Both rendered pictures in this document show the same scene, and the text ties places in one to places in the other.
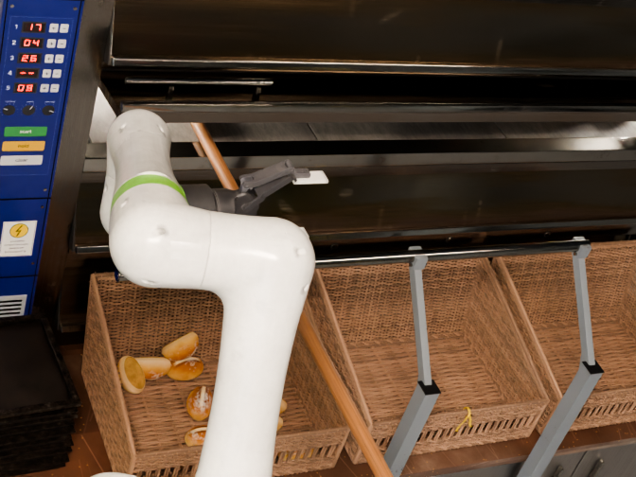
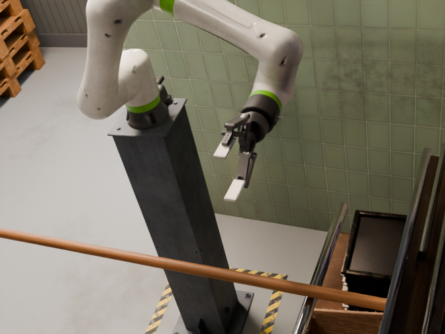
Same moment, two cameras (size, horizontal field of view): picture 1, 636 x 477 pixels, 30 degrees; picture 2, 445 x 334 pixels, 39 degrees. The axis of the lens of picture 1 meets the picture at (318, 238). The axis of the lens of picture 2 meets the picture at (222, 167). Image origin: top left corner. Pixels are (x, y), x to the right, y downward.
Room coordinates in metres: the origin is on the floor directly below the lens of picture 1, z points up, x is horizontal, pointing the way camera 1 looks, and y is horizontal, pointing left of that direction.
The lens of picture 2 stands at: (2.80, -0.42, 2.46)
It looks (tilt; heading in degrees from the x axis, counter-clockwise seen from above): 41 degrees down; 156
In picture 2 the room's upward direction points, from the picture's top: 14 degrees counter-clockwise
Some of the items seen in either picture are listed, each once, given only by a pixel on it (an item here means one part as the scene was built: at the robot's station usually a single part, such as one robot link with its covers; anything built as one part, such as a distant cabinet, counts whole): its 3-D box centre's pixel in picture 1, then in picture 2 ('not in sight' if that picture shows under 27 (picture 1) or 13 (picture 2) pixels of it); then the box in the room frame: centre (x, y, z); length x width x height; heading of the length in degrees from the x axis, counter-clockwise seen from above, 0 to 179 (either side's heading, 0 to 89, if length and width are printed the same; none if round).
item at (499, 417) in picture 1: (422, 349); not in sight; (2.43, -0.36, 0.72); 0.56 x 0.49 x 0.28; 125
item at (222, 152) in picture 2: (308, 177); (224, 148); (1.79, 0.05, 1.56); 0.07 x 0.03 x 0.01; 125
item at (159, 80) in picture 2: not in sight; (151, 99); (1.02, 0.18, 1.23); 0.26 x 0.15 x 0.06; 129
